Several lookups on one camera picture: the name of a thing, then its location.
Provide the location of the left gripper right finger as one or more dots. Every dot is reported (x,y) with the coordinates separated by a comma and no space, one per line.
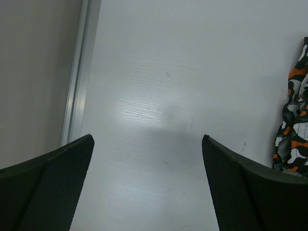
(248,196)

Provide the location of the camouflage orange black shorts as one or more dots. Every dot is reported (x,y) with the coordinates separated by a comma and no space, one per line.
(290,153)

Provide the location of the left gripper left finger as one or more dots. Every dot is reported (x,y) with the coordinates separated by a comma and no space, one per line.
(42,194)

